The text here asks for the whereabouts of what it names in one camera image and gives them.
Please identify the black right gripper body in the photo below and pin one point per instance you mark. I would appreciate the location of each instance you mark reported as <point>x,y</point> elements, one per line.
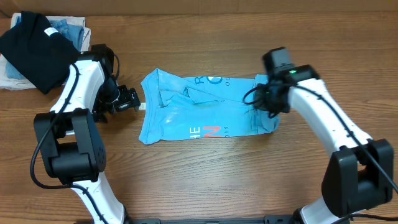
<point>267,101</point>

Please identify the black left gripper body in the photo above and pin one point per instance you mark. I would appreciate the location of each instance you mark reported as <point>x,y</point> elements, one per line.
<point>112,98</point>

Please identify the light blue t-shirt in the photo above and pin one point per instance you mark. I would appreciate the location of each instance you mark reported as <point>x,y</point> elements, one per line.
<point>180,108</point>

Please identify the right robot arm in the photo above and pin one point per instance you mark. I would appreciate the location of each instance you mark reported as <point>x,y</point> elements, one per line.
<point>359,175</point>

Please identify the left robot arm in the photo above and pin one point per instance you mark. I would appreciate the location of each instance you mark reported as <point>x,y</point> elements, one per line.
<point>70,153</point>

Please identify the folded black shirt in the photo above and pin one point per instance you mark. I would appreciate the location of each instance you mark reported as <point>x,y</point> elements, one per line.
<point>38,51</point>

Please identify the folded white cloth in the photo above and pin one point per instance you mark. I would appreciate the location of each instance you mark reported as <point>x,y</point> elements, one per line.
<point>14,84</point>

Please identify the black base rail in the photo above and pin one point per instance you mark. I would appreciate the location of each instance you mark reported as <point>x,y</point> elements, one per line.
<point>217,221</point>

